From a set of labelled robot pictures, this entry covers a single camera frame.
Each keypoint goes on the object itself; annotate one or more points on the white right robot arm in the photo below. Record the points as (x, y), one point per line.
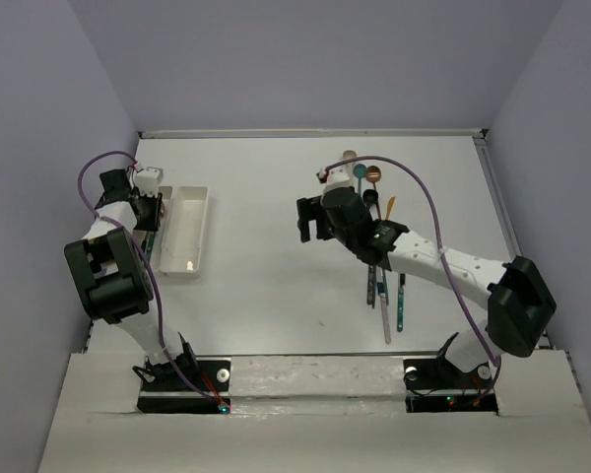
(514, 295)

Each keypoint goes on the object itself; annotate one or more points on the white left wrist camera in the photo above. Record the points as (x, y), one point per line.
(147, 180)

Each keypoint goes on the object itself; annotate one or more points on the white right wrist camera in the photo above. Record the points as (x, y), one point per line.
(337, 177)

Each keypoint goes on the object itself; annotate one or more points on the knife with teal handle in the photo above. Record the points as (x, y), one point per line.
(400, 302)

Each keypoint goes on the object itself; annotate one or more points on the orange plastic knife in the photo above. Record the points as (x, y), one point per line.
(389, 207)

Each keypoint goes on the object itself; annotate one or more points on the silver spoon teal handle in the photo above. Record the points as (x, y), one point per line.
(148, 244)

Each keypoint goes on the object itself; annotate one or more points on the knife with pink handle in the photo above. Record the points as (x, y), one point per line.
(385, 324)

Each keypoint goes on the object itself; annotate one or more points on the copper metal spoon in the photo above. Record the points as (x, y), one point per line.
(373, 176)

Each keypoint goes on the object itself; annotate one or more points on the beige plastic spoon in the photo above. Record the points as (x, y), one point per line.
(349, 155)

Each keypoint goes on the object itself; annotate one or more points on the teal plastic spoon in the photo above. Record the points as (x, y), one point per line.
(359, 172)

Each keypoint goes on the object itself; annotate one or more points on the white right container tray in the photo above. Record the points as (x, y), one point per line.
(182, 243)

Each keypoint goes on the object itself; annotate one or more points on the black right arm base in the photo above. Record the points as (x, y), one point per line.
(434, 385)

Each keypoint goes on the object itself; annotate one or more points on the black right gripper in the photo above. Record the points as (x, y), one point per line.
(309, 208)

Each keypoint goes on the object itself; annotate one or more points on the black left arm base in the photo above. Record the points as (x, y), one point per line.
(197, 386)

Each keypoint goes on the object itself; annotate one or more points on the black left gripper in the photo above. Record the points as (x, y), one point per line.
(152, 224)

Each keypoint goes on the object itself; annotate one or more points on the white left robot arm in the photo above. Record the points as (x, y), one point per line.
(116, 283)

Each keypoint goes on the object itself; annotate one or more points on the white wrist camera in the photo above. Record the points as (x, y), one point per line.
(147, 180)
(337, 177)

